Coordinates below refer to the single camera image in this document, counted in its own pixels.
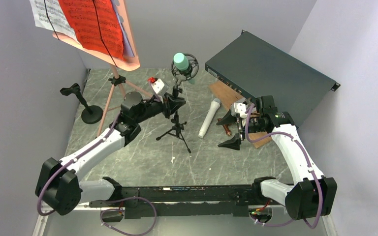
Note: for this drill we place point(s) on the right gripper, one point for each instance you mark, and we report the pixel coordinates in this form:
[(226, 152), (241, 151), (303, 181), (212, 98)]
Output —
[(233, 143)]

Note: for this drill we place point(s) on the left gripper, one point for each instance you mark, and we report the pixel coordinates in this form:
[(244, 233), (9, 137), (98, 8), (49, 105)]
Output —
[(171, 103)]

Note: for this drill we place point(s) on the black tripod mic stand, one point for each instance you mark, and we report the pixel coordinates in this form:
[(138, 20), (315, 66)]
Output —
[(177, 128)]

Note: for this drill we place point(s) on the white handheld microphone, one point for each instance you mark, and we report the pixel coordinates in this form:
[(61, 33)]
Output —
[(214, 106)]

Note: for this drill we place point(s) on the green condenser microphone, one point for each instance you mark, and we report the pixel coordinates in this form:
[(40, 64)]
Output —
[(184, 68)]

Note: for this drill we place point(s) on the black round-base mic stand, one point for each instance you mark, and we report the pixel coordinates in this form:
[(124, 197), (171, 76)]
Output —
[(90, 114)]

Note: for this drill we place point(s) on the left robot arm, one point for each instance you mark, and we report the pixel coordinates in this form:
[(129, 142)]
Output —
[(60, 187)]

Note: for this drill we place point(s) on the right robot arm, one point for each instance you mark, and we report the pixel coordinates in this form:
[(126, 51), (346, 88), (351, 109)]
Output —
[(312, 194)]

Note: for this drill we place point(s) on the copper pipe fitting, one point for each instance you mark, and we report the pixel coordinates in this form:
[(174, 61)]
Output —
[(227, 129)]

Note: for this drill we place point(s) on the wooden board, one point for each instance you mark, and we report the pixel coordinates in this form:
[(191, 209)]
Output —
[(227, 97)]

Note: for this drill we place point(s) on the pink music stand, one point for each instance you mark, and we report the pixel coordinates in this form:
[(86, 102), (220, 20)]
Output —
[(131, 58)]

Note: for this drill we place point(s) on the dark rack audio unit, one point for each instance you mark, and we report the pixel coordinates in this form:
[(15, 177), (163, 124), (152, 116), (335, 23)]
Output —
[(254, 68)]

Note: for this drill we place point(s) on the red sheet music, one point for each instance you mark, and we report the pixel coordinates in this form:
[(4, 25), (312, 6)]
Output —
[(96, 25)]

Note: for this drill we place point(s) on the white sheet music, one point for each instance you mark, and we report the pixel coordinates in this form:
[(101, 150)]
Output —
[(48, 14)]

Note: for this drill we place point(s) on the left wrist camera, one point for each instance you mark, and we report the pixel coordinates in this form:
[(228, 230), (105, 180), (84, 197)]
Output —
[(159, 86)]

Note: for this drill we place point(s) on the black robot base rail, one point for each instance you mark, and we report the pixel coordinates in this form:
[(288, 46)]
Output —
[(137, 202)]

